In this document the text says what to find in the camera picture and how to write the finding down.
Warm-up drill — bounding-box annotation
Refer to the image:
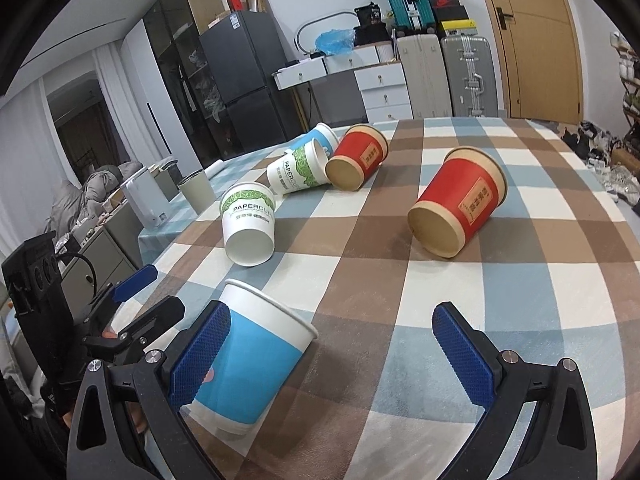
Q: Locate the checked tablecloth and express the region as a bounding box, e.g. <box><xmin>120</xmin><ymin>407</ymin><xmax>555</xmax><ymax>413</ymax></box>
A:
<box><xmin>128</xmin><ymin>118</ymin><xmax>639</xmax><ymax>479</ymax></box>

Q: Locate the person's left hand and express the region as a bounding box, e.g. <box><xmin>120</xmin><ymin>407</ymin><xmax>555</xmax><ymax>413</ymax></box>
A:
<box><xmin>62</xmin><ymin>328</ymin><xmax>149</xmax><ymax>436</ymax></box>

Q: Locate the blue plastic bag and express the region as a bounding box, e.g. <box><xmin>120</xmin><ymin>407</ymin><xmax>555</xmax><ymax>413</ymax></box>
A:
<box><xmin>314</xmin><ymin>28</ymin><xmax>356</xmax><ymax>55</ymax></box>

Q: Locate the green white paper cup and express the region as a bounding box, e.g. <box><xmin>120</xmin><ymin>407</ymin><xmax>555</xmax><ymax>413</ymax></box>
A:
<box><xmin>267</xmin><ymin>139</ymin><xmax>329</xmax><ymax>195</ymax></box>
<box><xmin>219</xmin><ymin>182</ymin><xmax>276</xmax><ymax>268</ymax></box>

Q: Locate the far blue paper cup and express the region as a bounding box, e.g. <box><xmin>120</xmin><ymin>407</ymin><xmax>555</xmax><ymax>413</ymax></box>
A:
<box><xmin>285</xmin><ymin>122</ymin><xmax>340</xmax><ymax>158</ymax></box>

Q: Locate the near green white paper cup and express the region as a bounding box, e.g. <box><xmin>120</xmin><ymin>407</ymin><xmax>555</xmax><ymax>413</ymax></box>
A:
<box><xmin>219</xmin><ymin>182</ymin><xmax>276</xmax><ymax>268</ymax></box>

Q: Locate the stack of shoe boxes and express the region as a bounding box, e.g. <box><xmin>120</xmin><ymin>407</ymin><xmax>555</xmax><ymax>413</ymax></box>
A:
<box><xmin>428</xmin><ymin>0</ymin><xmax>477</xmax><ymax>38</ymax></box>

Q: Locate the far red paper cup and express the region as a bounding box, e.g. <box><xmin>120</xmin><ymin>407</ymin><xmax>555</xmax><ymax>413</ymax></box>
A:
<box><xmin>326</xmin><ymin>124</ymin><xmax>388</xmax><ymax>191</ymax></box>

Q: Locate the red paper cup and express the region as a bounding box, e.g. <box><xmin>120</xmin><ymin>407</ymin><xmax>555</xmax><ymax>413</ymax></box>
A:
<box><xmin>407</xmin><ymin>146</ymin><xmax>508</xmax><ymax>259</ymax></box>
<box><xmin>326</xmin><ymin>124</ymin><xmax>388</xmax><ymax>191</ymax></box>

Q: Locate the black bag on desk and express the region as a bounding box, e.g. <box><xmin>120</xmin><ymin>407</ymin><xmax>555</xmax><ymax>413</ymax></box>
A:
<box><xmin>354</xmin><ymin>2</ymin><xmax>390</xmax><ymax>47</ymax></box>

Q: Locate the near red paper cup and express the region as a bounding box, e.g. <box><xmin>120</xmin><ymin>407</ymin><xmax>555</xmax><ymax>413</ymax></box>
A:
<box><xmin>407</xmin><ymin>146</ymin><xmax>508</xmax><ymax>259</ymax></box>

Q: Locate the grey blanket pile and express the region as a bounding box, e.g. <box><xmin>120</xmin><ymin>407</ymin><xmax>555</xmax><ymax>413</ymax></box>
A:
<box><xmin>41</xmin><ymin>160</ymin><xmax>143</xmax><ymax>237</ymax></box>

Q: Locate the black cable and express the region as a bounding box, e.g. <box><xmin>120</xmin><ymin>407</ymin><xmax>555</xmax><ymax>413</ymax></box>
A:
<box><xmin>56</xmin><ymin>251</ymin><xmax>99</xmax><ymax>306</ymax></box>

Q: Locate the wooden door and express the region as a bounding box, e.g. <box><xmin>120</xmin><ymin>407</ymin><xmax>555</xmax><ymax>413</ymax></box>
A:
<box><xmin>485</xmin><ymin>0</ymin><xmax>582</xmax><ymax>125</ymax></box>

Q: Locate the beige suitcase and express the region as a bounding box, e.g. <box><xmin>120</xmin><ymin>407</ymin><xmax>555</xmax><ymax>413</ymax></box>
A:
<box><xmin>397</xmin><ymin>34</ymin><xmax>452</xmax><ymax>119</ymax></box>

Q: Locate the white air purifier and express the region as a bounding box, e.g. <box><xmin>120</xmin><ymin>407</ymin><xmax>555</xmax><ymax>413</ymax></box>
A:
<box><xmin>120</xmin><ymin>167</ymin><xmax>169</xmax><ymax>230</ymax></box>

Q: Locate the dark glass cabinet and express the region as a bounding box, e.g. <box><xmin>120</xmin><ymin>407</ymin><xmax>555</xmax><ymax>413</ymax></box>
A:
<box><xmin>143</xmin><ymin>0</ymin><xmax>240</xmax><ymax>168</ymax></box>

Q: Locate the grey drawer cabinet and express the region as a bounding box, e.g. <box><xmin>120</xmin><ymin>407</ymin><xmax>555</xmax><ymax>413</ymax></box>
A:
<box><xmin>62</xmin><ymin>202</ymin><xmax>142</xmax><ymax>314</ymax></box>

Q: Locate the black refrigerator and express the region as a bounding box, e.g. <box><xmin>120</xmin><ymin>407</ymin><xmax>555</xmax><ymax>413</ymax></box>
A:
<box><xmin>200</xmin><ymin>11</ymin><xmax>303</xmax><ymax>153</ymax></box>

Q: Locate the wooden shoe rack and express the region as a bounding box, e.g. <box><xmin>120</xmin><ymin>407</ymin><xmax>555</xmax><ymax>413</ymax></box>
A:
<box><xmin>610</xmin><ymin>32</ymin><xmax>640</xmax><ymax>131</ymax></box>

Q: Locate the white drawer desk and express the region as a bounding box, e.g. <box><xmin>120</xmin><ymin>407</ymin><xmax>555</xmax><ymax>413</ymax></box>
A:
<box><xmin>273</xmin><ymin>41</ymin><xmax>413</xmax><ymax>126</ymax></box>

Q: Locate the silver aluminium suitcase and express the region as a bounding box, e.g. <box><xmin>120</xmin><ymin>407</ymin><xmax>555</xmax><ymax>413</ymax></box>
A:
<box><xmin>440</xmin><ymin>36</ymin><xmax>498</xmax><ymax>117</ymax></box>

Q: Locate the beige steel tumbler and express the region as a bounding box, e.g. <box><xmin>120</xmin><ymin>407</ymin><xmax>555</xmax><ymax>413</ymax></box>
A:
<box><xmin>178</xmin><ymin>170</ymin><xmax>216</xmax><ymax>216</ymax></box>

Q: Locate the far green white paper cup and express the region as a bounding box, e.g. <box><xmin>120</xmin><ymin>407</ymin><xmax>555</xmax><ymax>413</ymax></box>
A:
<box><xmin>267</xmin><ymin>139</ymin><xmax>329</xmax><ymax>195</ymax></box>

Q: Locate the blue bunny paper cup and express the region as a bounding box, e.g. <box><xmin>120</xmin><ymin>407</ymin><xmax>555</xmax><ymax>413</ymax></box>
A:
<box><xmin>188</xmin><ymin>278</ymin><xmax>319</xmax><ymax>436</ymax></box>

